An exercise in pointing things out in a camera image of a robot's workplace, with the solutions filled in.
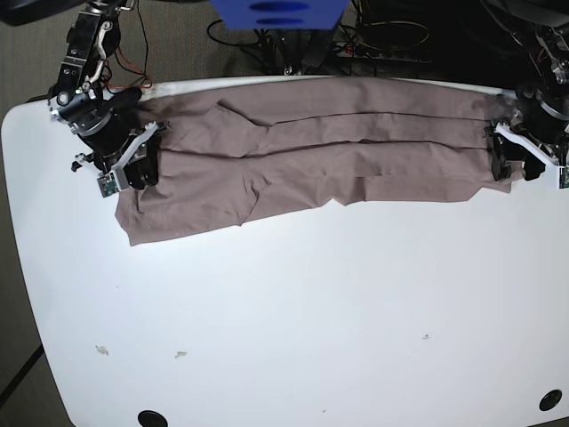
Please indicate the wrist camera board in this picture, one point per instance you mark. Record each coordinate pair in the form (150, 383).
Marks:
(112, 182)
(562, 177)

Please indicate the black power strip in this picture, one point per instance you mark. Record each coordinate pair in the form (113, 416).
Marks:
(360, 51)

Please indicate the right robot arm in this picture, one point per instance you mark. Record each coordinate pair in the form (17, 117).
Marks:
(97, 95)

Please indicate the black table grommet right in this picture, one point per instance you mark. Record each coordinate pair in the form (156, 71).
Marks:
(550, 400)

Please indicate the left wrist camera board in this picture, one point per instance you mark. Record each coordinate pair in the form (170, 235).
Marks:
(562, 177)

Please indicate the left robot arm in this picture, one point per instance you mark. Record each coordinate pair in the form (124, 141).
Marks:
(541, 29)

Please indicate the blue plastic mount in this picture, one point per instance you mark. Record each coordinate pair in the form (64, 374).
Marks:
(280, 14)

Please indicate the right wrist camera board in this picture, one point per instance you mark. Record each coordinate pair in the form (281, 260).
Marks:
(112, 182)

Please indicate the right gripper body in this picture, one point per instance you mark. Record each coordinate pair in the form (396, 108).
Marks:
(109, 137)

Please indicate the mauve T-shirt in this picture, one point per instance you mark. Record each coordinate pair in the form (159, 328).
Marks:
(243, 153)

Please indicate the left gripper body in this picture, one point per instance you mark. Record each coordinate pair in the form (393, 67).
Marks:
(533, 133)

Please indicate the black table grommet left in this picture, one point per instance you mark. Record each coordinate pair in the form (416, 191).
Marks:
(149, 418)

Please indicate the black table grommet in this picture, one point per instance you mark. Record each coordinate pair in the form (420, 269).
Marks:
(550, 400)
(149, 418)

